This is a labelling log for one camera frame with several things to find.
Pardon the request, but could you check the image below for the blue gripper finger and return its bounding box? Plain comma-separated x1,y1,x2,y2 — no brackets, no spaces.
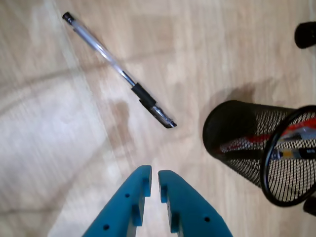
158,169,234,237
82,165,153,237

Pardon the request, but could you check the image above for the red pen with white grip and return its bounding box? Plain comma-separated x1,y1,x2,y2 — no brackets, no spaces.
219,118,316,152

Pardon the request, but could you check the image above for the clear stick pen black grip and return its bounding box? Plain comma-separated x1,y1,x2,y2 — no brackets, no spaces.
62,11,178,129

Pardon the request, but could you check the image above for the black retractable pen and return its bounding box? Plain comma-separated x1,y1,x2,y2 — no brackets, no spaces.
271,147,316,160

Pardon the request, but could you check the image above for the black mesh pen holder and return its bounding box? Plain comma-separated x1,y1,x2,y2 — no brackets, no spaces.
202,100,316,207

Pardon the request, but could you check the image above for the black camera tripod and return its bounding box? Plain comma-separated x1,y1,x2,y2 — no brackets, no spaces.
294,21,316,49

